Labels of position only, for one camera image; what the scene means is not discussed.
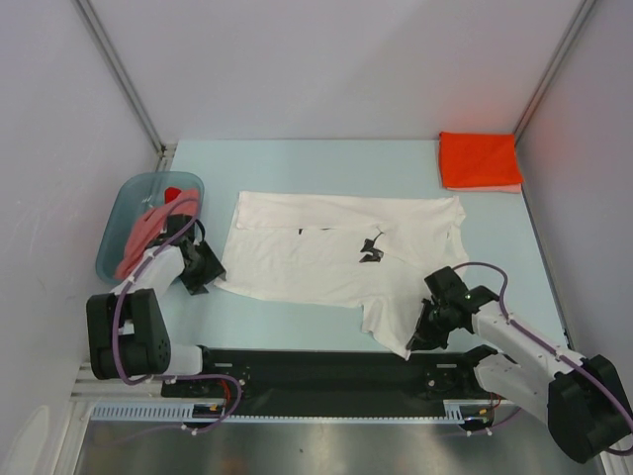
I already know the blue plastic basket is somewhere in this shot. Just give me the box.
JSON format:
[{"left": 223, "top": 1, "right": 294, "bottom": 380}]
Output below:
[{"left": 95, "top": 171, "right": 205, "bottom": 286}]

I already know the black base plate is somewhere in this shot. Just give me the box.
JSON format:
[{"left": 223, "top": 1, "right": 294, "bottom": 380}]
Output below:
[{"left": 160, "top": 345, "right": 495, "bottom": 416}]

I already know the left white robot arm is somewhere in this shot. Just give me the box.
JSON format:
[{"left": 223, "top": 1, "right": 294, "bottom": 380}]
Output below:
[{"left": 86, "top": 214, "right": 226, "bottom": 396}]

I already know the grey slotted cable duct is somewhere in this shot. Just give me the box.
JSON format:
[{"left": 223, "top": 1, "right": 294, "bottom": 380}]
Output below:
[{"left": 90, "top": 402, "right": 493, "bottom": 426}]

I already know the right aluminium frame post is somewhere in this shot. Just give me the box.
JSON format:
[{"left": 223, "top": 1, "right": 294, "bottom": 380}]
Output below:
[{"left": 513, "top": 0, "right": 601, "bottom": 144}]

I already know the folded orange t shirt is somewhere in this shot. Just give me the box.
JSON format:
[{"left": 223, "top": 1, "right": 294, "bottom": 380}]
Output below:
[{"left": 438, "top": 132, "right": 523, "bottom": 186}]

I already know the left aluminium frame post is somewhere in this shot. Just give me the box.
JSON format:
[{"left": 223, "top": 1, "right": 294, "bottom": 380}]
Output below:
[{"left": 71, "top": 0, "right": 165, "bottom": 156}]

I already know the white printed t shirt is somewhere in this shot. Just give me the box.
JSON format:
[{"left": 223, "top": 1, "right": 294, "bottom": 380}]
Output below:
[{"left": 215, "top": 191, "right": 468, "bottom": 359}]

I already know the aluminium frame post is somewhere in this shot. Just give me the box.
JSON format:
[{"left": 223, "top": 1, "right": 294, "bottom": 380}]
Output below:
[
  {"left": 513, "top": 0, "right": 601, "bottom": 144},
  {"left": 71, "top": 0, "right": 165, "bottom": 156}
]

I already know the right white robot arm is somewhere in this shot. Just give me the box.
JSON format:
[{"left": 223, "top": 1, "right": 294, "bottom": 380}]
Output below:
[{"left": 407, "top": 266, "right": 632, "bottom": 463}]

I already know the pink t shirt in basket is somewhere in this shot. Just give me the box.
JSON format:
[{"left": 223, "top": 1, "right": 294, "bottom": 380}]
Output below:
[{"left": 115, "top": 188, "right": 201, "bottom": 280}]

